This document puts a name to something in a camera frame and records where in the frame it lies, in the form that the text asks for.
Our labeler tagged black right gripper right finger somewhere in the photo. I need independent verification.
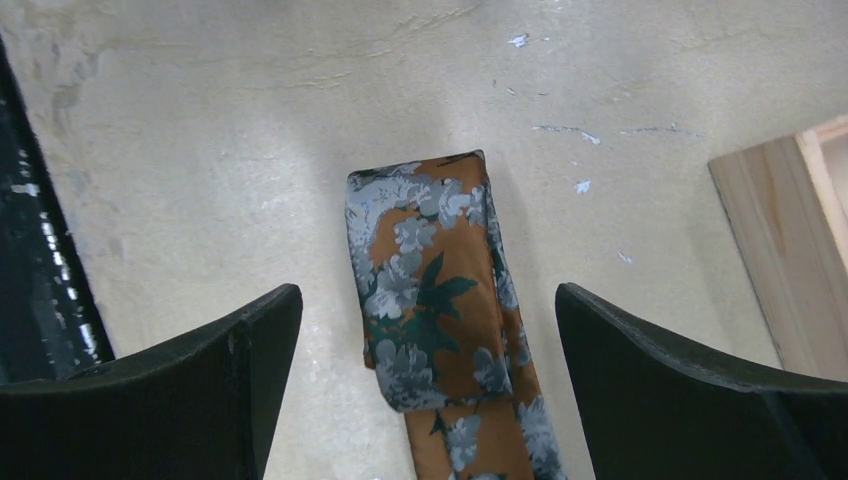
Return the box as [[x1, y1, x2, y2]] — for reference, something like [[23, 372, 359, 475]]
[[555, 283, 847, 479]]

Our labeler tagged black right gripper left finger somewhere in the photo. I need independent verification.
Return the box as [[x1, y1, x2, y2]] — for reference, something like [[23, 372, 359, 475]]
[[1, 284, 303, 479]]

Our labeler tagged brown floral tie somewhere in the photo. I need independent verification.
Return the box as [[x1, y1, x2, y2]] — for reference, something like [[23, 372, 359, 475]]
[[345, 150, 567, 479]]

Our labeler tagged wooden compartment tray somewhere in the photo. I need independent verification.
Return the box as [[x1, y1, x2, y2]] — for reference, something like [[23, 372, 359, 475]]
[[708, 116, 847, 381]]

